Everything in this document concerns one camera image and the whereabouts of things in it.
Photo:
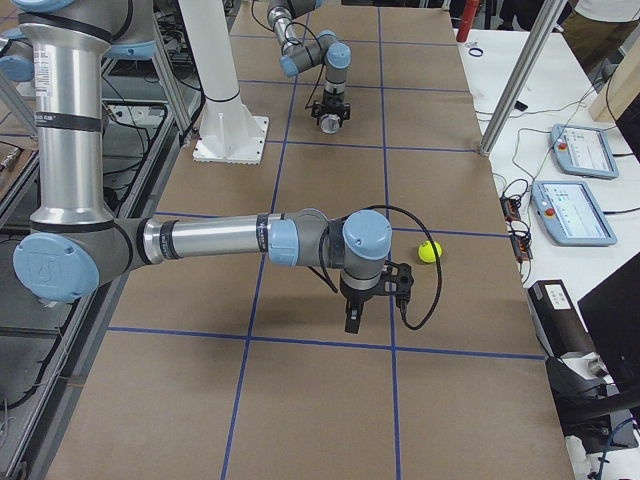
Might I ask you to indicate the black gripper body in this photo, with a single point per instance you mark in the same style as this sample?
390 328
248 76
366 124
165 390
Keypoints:
331 101
356 297

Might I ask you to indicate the white blue tennis ball can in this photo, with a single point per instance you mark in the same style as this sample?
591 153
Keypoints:
330 123

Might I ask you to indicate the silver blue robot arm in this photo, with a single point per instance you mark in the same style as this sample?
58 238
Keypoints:
323 49
77 245

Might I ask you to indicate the Roland Garros tennis ball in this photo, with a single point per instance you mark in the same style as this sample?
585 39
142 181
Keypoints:
429 251

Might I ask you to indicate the orange black electronics module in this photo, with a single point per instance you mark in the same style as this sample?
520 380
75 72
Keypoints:
510 208

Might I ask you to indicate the black box with label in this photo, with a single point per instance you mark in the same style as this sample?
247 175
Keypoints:
558 325

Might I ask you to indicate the near teach pendant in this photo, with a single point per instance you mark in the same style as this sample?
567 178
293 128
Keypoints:
570 214

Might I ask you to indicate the teach pendant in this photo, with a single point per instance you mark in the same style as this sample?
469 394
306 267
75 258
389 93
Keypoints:
570 214
583 151

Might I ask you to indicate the far teach pendant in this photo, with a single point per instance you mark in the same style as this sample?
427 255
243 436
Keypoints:
583 151

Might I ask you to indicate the black monitor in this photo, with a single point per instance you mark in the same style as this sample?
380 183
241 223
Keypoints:
611 313

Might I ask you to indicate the seated person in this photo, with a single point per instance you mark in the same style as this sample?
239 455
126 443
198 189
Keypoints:
596 29

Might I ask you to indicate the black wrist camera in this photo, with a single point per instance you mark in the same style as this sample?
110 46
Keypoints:
398 282

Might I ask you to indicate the white pedestal column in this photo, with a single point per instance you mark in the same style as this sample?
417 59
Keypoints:
228 132

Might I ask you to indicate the aluminium frame post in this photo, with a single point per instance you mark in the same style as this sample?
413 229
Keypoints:
534 44

